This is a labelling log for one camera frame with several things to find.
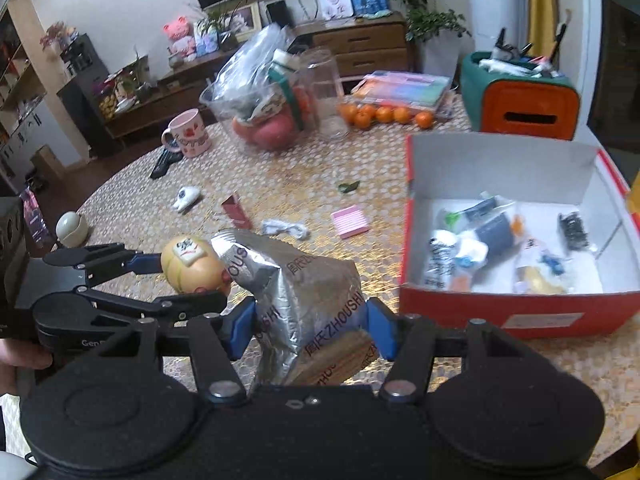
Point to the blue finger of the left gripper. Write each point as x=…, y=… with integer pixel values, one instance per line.
x=142, y=264

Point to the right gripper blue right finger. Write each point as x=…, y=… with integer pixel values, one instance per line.
x=409, y=342

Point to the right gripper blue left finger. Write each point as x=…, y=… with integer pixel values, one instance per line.
x=216, y=341

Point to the yellow squishy head toy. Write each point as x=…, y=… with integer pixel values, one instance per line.
x=191, y=266

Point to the silver foil snack bag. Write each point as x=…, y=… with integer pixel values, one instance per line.
x=310, y=310

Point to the white tooth plush keychain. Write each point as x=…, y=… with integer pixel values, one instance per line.
x=186, y=198

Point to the white chicken sausage packet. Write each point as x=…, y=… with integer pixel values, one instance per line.
x=452, y=262

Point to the pink binder clip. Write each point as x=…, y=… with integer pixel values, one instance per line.
x=234, y=211

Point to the pink sticky note pad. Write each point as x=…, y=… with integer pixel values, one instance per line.
x=349, y=222

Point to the black remote control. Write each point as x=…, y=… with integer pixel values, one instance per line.
x=163, y=163

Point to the pink strawberry mug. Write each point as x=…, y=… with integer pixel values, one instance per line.
x=186, y=134

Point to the green leaf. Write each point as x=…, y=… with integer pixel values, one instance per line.
x=348, y=187

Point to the red white cardboard box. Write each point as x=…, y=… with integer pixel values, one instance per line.
x=507, y=191

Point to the clear fruit bowl with apples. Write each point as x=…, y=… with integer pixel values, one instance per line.
x=259, y=97

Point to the black hair clip bag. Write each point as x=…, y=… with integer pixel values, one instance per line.
x=573, y=232

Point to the orange mandarin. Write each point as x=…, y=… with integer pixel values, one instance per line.
x=424, y=120

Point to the clear glass jar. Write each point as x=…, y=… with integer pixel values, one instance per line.
x=322, y=80

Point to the pink pig plush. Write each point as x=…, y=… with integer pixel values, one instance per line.
x=181, y=39

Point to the stack of colourful books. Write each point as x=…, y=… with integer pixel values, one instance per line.
x=418, y=92

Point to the orange green storage stool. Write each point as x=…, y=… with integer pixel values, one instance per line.
x=502, y=102

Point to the wooden tv cabinet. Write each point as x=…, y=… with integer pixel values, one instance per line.
x=360, y=46

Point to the green potted plant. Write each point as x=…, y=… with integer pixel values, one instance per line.
x=425, y=24

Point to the framed portrait photo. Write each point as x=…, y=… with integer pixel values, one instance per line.
x=336, y=9

